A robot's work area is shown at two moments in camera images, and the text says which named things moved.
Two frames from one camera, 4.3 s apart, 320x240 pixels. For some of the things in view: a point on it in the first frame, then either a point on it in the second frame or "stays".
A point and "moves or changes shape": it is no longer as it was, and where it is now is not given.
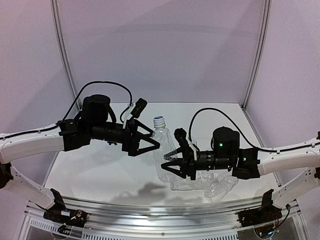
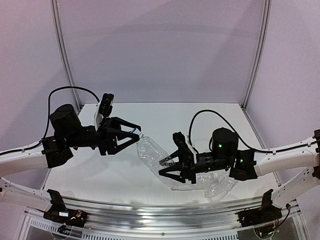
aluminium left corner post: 64,53 stays
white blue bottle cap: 159,121 moves or changes shape
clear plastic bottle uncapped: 219,189 stays
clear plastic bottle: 202,179 stays
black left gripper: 131,139 → 104,138
